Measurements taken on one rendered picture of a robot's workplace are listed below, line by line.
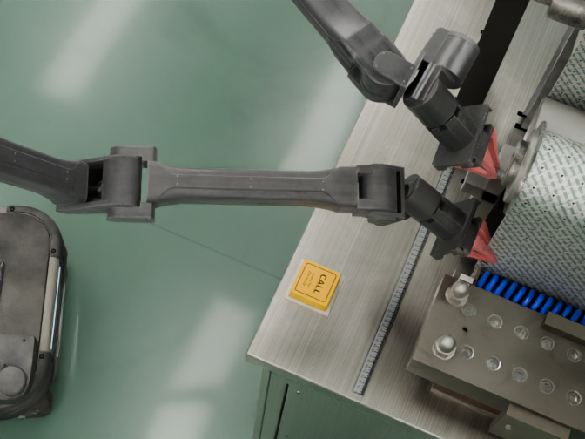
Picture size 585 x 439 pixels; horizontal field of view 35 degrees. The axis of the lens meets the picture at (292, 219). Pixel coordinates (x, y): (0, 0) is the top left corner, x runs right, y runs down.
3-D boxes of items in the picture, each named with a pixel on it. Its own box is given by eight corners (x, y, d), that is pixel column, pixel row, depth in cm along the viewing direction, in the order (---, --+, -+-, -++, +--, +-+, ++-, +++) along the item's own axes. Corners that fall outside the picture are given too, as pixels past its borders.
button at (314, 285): (304, 263, 166) (305, 258, 164) (339, 279, 165) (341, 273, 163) (288, 296, 163) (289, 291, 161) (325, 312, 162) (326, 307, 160)
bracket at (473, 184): (440, 221, 172) (481, 133, 144) (473, 234, 171) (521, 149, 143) (431, 243, 169) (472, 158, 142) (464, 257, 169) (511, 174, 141)
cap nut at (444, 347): (436, 334, 148) (442, 324, 144) (457, 343, 147) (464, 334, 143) (428, 354, 146) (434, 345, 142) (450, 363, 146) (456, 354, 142)
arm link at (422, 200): (406, 196, 139) (419, 166, 142) (379, 205, 145) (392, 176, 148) (438, 221, 142) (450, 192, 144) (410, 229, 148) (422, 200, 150)
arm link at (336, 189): (104, 215, 133) (108, 143, 135) (108, 223, 139) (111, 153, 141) (400, 222, 137) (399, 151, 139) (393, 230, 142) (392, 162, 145)
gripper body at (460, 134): (437, 172, 134) (409, 144, 129) (458, 115, 137) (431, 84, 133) (475, 170, 129) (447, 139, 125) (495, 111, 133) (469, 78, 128)
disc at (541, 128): (525, 147, 146) (553, 102, 132) (528, 148, 146) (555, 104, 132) (494, 227, 141) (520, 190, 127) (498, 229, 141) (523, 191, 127)
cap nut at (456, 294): (449, 281, 152) (455, 271, 148) (470, 290, 151) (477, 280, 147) (442, 300, 150) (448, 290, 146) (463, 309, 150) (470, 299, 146)
